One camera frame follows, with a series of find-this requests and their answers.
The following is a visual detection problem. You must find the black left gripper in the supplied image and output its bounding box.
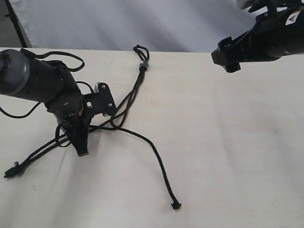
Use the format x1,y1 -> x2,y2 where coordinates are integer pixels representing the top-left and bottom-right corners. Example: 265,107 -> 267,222
56,104 -> 93,157

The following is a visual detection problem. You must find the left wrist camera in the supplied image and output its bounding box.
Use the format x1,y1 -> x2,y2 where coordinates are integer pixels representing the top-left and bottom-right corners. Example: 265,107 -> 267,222
84,82 -> 116,116

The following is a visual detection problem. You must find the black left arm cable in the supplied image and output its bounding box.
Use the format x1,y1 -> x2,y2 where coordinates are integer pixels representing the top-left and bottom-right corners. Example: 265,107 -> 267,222
0,51 -> 95,149

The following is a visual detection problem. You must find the black stand pole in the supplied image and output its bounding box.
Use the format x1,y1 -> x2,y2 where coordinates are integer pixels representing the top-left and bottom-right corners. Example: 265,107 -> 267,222
5,0 -> 28,48

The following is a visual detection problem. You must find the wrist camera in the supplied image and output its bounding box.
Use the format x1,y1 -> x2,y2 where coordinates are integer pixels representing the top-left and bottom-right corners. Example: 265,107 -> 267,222
236,0 -> 258,13
84,82 -> 116,116

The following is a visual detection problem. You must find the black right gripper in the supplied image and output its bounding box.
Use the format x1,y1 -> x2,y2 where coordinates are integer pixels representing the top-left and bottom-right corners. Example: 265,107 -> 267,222
210,14 -> 285,74

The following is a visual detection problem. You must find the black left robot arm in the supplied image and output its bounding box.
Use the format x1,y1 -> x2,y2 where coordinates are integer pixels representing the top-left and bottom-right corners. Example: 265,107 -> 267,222
0,48 -> 91,157

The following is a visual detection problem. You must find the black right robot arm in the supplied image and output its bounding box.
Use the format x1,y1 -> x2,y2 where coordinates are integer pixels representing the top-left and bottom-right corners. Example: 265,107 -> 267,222
211,0 -> 304,73

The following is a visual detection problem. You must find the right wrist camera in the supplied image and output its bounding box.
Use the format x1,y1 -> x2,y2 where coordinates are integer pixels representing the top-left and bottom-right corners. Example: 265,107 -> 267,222
236,0 -> 258,13

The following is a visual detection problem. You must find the clear tape piece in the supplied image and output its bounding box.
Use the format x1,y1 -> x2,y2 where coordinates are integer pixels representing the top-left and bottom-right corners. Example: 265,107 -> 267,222
139,60 -> 149,72

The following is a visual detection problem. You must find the white backdrop cloth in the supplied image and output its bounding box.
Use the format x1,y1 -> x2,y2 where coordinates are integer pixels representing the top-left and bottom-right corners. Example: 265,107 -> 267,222
11,0 -> 258,52

